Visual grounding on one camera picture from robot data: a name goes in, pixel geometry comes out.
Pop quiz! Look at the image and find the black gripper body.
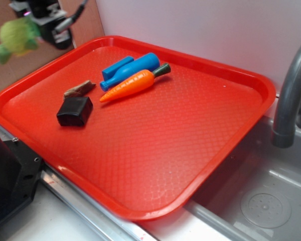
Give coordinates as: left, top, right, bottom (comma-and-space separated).
9, 1, 72, 50

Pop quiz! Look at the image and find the green plush animal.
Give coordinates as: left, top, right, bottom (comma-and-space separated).
0, 17, 40, 65

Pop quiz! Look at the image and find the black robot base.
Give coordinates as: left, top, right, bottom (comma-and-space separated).
0, 138, 44, 226

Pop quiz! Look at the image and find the cardboard panel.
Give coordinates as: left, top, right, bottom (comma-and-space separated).
0, 1, 104, 91

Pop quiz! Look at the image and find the brown wooden piece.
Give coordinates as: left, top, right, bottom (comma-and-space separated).
63, 80, 96, 100

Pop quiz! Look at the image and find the blue rectangular block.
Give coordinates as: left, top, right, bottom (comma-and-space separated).
101, 56, 134, 80

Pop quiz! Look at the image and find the black square block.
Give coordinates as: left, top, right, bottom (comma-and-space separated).
57, 97, 93, 127

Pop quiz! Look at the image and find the blue toy bottle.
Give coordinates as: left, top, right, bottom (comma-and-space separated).
100, 53, 160, 92

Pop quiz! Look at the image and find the orange toy carrot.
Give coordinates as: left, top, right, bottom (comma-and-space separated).
99, 63, 171, 103

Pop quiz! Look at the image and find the red plastic tray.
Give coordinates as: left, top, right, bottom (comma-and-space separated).
0, 36, 276, 221

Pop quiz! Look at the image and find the grey faucet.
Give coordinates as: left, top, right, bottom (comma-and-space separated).
271, 47, 301, 148

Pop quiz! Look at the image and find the grey toy sink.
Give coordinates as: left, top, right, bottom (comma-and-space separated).
186, 117, 301, 240

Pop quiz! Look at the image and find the grey cable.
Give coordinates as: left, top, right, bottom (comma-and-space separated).
55, 0, 89, 33

